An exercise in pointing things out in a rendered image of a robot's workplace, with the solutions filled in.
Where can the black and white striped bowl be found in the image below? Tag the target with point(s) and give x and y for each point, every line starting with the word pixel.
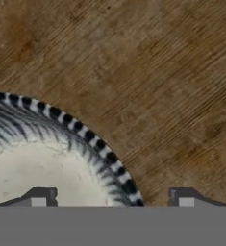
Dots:
pixel 47 166

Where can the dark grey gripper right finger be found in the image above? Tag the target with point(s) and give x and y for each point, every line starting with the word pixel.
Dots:
pixel 181 193

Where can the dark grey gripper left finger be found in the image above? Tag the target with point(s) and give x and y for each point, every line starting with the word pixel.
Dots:
pixel 42 193

